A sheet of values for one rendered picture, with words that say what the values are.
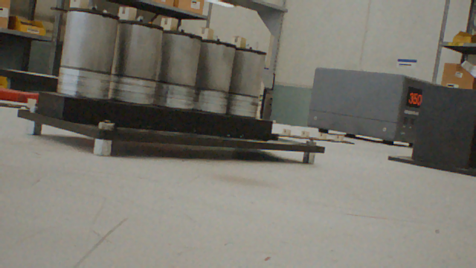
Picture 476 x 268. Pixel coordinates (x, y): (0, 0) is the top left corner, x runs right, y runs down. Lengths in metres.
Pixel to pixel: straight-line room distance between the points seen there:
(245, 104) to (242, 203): 0.18
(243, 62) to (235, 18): 5.92
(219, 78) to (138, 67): 0.06
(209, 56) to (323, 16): 6.02
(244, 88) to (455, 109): 0.20
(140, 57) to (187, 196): 0.14
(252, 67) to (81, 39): 0.12
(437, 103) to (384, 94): 0.33
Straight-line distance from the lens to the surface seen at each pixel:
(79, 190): 0.17
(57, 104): 0.29
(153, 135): 0.26
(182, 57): 0.33
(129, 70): 0.31
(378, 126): 0.84
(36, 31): 4.58
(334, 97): 0.88
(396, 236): 0.18
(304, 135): 0.65
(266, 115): 3.65
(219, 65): 0.35
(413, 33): 5.73
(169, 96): 0.33
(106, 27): 0.30
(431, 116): 0.51
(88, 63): 0.29
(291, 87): 6.46
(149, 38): 0.31
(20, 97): 0.55
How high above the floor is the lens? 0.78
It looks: 3 degrees down
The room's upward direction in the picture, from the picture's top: 9 degrees clockwise
